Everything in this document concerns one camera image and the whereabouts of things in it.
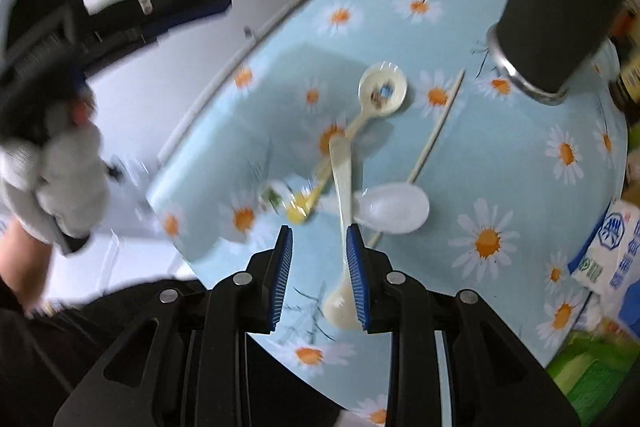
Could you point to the white translucent spoon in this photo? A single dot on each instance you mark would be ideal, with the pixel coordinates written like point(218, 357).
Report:
point(395, 207)

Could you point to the small yellow spoon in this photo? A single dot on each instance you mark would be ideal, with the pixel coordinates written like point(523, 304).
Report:
point(300, 212)

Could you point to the green package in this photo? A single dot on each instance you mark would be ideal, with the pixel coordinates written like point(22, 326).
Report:
point(590, 372)

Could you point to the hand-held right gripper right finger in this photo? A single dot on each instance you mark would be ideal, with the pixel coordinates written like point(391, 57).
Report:
point(356, 277)

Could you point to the black utensil holder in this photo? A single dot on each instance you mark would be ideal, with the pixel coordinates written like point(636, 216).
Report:
point(555, 17)

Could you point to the plain cream spoon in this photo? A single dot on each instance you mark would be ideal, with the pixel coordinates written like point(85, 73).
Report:
point(342, 187)

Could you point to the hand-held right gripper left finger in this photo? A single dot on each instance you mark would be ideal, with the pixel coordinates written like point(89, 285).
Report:
point(282, 277)

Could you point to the wooden chopstick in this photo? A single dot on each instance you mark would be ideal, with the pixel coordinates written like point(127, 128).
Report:
point(434, 132)

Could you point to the person's left forearm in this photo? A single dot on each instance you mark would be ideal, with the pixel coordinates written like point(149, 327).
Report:
point(20, 267)

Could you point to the person's left hand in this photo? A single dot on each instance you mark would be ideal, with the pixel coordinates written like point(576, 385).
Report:
point(65, 187)

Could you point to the white and blue milk carton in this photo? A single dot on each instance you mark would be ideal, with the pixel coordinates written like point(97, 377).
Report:
point(615, 247)

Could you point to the cream spoon with printed bowl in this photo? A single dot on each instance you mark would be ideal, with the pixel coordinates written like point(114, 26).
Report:
point(382, 89)

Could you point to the daisy print blue tablecloth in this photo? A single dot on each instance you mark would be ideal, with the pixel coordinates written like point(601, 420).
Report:
point(500, 167)

